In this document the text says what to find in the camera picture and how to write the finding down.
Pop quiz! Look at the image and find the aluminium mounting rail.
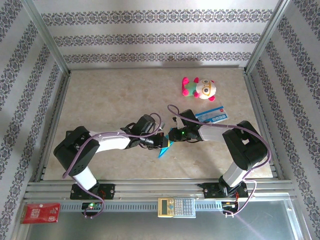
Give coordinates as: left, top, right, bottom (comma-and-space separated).
23, 178, 298, 201

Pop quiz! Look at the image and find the grey metal panel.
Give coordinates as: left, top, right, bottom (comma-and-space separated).
14, 198, 310, 240

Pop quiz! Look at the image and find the aluminium side rail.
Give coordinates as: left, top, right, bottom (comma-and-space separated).
33, 71, 72, 183
243, 69, 286, 181

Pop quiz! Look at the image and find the purple cable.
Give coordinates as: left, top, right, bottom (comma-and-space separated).
166, 104, 272, 218
61, 112, 163, 220

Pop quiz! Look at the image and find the blue white card packet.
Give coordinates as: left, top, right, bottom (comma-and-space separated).
194, 106, 230, 124

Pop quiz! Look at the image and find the aluminium wall-side rail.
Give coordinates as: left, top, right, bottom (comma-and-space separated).
67, 65, 248, 73

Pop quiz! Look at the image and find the grey slotted cable duct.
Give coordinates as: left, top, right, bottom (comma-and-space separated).
59, 201, 226, 213

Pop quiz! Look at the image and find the small circuit board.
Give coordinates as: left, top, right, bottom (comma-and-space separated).
220, 200, 240, 210
81, 201, 104, 211

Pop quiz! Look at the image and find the red packet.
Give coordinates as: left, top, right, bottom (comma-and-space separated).
19, 202, 61, 225

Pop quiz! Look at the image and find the blue paper sheet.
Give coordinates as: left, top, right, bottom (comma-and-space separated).
156, 127, 176, 159

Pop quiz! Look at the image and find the gold grey calculator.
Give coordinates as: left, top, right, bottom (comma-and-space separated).
157, 197, 197, 219

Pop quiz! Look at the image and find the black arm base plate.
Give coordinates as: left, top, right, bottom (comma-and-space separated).
69, 183, 116, 200
197, 182, 250, 200

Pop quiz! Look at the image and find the white pink plush toy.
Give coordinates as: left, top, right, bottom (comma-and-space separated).
181, 76, 217, 102

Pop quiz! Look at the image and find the aluminium frame post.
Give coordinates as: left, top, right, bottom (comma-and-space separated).
21, 0, 71, 76
244, 0, 293, 76

